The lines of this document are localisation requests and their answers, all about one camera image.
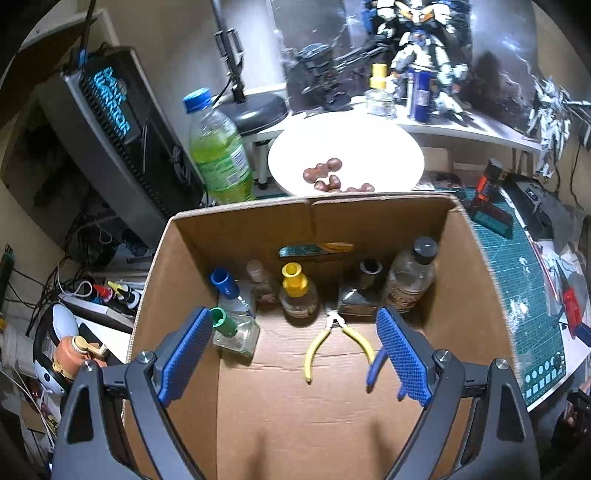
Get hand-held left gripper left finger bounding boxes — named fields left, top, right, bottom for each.
left=52, top=305, right=215, bottom=480

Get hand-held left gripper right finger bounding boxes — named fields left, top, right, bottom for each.
left=375, top=305, right=541, bottom=480

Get grey cap dark bottle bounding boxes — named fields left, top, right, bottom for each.
left=337, top=257, right=384, bottom=317

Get clear bottle black cap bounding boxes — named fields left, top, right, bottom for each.
left=383, top=236, right=438, bottom=315

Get brown cardboard box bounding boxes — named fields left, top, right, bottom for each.
left=121, top=193, right=529, bottom=480

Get red black bottle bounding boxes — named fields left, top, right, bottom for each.
left=475, top=158, right=505, bottom=204

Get green cap glass bottle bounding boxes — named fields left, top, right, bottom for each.
left=210, top=307, right=262, bottom=357

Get blue cap glass bottle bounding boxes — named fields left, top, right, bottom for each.
left=210, top=268, right=257, bottom=317

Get white flat box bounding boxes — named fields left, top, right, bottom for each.
left=60, top=291, right=139, bottom=333

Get small clear glass bottle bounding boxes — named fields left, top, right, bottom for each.
left=245, top=260, right=280, bottom=305

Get yellow cap brown label bottle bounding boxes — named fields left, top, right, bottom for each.
left=278, top=262, right=319, bottom=324

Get green cutting mat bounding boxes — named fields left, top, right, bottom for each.
left=462, top=187, right=571, bottom=409

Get white headset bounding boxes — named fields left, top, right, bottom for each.
left=32, top=302, right=81, bottom=395

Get dark green tool holder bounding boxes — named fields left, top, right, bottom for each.
left=468, top=198, right=515, bottom=238

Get small printed packet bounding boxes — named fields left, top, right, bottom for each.
left=413, top=172, right=466, bottom=191

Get black computer tower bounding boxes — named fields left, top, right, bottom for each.
left=37, top=44, right=206, bottom=250

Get green soda bottle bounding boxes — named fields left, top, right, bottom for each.
left=183, top=88, right=256, bottom=205

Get pile of chocolate balls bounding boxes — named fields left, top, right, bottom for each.
left=302, top=158, right=376, bottom=193

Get white round plate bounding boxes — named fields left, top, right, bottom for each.
left=268, top=112, right=426, bottom=197

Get white shelf riser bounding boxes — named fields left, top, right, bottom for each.
left=252, top=95, right=543, bottom=190

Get black desk lamp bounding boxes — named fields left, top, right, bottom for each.
left=211, top=0, right=291, bottom=137

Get yellow cap clear bottle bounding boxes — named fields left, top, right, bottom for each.
left=365, top=63, right=399, bottom=118

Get blue spray can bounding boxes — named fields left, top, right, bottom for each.
left=406, top=65, right=439, bottom=125

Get white winged robot model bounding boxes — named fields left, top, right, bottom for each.
left=524, top=76, right=591, bottom=178

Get dark grey model cannon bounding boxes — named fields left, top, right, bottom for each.
left=284, top=44, right=365, bottom=112

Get long black antenna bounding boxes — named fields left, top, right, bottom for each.
left=74, top=0, right=98, bottom=65

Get blue handled pliers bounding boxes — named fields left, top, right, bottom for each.
left=366, top=348, right=407, bottom=400

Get yellow handled pliers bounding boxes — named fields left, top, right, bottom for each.
left=302, top=310, right=376, bottom=383

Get red handled nippers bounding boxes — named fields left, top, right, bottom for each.
left=561, top=286, right=585, bottom=340

